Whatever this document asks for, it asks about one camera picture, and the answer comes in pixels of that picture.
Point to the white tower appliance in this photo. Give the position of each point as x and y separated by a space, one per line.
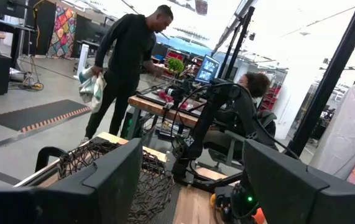
82 59

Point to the black curved tube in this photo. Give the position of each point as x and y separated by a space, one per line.
40 155

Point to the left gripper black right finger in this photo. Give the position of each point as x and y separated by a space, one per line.
304 202

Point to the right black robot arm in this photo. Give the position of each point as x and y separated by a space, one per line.
214 102

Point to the red storage bins shelf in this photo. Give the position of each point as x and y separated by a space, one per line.
270 96

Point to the white green patterned cloth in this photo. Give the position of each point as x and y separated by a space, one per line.
93 90

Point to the grey office chair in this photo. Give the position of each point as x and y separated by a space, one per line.
231 146

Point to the black tripod stand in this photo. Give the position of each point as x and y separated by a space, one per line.
241 37

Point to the black floor mat hazard stripe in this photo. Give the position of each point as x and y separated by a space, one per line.
34 115

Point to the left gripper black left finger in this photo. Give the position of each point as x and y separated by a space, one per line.
71 205

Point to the green potted plant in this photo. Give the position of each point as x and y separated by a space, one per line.
175 65

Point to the lit computer monitor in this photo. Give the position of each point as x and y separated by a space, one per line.
207 70

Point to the wooden workbench table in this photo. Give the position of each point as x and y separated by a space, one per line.
152 107

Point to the seated person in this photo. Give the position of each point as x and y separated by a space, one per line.
256 84

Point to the black camera on workbench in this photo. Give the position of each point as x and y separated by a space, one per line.
177 91

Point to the white drape cloth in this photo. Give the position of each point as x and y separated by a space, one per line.
351 124

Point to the standing person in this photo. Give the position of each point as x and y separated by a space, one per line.
130 46

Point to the black frame upright post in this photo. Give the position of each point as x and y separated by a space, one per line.
335 62

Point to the colourful patchwork quilt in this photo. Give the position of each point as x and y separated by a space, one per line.
61 34

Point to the black desk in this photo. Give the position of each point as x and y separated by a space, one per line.
9 26

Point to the grey ribbed rubber mat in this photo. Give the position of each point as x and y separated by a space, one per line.
171 208

